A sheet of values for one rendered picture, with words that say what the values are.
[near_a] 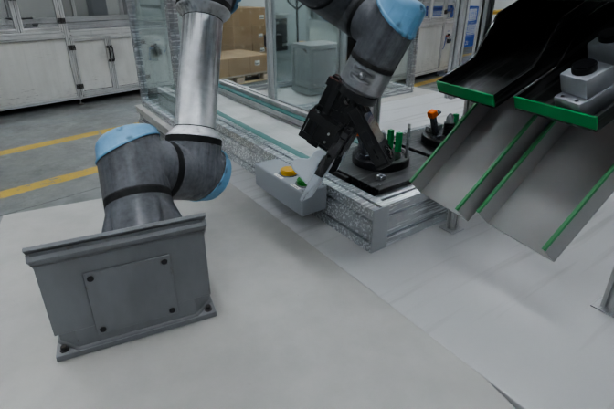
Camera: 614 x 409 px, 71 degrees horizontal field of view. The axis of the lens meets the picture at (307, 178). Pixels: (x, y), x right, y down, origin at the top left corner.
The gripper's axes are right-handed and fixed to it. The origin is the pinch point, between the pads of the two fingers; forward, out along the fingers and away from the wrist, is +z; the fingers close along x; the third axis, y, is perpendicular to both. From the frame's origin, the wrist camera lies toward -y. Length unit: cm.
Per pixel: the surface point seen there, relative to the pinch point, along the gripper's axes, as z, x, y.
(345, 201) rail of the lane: 5.7, -11.3, -4.9
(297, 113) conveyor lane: 19, -71, 29
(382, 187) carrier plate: 0.6, -15.9, -9.8
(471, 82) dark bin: -27.1, -13.9, -13.1
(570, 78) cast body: -35.8, 0.8, -23.1
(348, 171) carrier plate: 4.4, -21.8, -1.2
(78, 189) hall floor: 190, -138, 176
